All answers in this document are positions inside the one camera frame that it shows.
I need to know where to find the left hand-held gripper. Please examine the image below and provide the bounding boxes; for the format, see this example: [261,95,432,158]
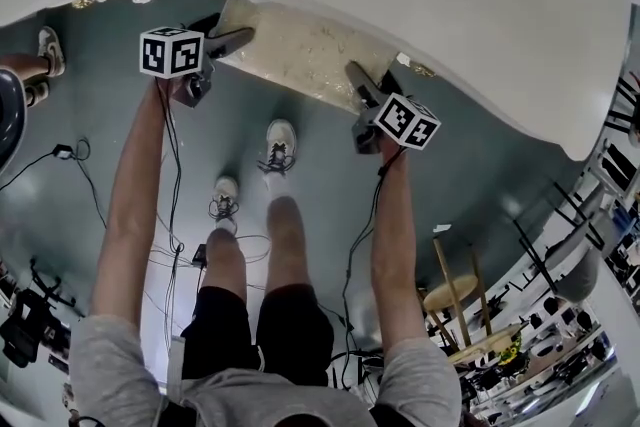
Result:
[138,12,257,110]

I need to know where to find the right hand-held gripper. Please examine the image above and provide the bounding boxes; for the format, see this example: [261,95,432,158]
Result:
[344,60,442,156]

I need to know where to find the cream cushioned stool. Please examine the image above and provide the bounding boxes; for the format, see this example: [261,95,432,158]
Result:
[218,0,401,112]

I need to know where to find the person's right forearm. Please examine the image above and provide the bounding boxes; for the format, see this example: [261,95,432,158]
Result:
[368,147,427,352]

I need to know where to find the person's left forearm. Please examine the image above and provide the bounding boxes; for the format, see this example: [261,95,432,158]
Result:
[92,77,174,322]

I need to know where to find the round wooden stool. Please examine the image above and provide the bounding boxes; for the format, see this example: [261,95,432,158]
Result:
[422,237,495,352]

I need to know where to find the person's right white shoe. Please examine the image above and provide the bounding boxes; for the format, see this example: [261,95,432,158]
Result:
[256,118,299,179]

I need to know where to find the person's white shoe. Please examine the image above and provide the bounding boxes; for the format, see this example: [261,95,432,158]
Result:
[256,118,299,179]
[209,175,241,229]

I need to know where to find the person's left white shoe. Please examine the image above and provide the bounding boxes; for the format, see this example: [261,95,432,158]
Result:
[209,175,241,229]

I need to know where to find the person's right leg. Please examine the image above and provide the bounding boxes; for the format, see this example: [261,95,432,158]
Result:
[263,174,317,292]

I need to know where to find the person's leg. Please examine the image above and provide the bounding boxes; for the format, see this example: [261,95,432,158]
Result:
[263,174,317,292]
[204,214,250,297]

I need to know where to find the person's left leg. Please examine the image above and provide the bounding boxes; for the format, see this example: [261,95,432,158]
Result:
[204,214,250,297]

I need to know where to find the person's black shorts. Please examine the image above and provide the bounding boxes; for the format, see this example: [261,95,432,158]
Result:
[180,283,335,389]

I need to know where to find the yellow flower bunch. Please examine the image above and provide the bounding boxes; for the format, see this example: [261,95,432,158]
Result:
[496,333,525,365]

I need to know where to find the person's grey t-shirt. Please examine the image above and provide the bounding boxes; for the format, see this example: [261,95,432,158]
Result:
[67,314,464,427]

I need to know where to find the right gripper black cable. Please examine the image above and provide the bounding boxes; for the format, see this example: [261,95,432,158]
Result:
[341,147,405,334]

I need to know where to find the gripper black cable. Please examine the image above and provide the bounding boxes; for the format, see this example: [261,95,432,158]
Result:
[153,78,185,351]
[341,147,405,334]

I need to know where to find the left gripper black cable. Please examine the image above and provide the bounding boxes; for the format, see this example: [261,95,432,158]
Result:
[153,78,185,351]

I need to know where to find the black adapter cable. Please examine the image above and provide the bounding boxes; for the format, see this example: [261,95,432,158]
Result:
[0,137,109,230]

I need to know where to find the grey chair with black frame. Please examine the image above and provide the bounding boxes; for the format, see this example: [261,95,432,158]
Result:
[602,73,640,137]
[512,179,610,307]

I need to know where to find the black and white shoulder strap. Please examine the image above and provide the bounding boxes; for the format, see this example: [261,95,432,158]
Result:
[167,334,187,397]

